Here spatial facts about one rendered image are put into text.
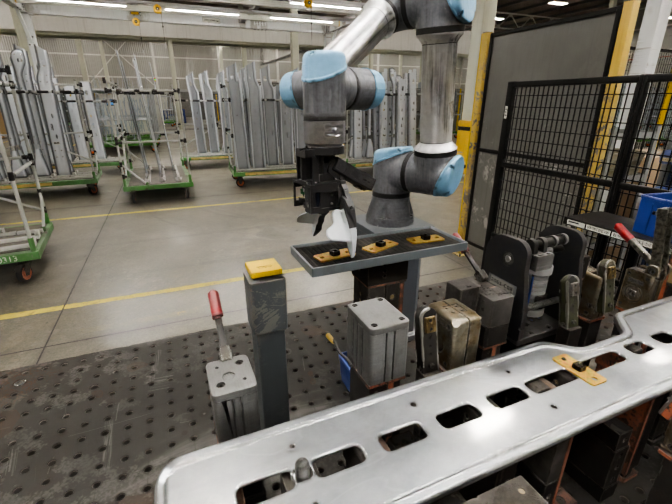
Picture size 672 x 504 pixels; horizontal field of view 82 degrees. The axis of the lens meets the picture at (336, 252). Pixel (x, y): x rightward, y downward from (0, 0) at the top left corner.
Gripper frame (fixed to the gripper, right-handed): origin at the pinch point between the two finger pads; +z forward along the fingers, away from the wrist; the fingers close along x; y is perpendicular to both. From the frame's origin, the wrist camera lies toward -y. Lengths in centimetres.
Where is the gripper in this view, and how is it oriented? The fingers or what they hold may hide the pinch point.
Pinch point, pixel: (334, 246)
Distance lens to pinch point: 79.2
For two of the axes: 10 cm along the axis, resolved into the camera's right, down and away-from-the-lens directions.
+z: 0.0, 9.3, 3.6
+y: -8.5, 1.9, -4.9
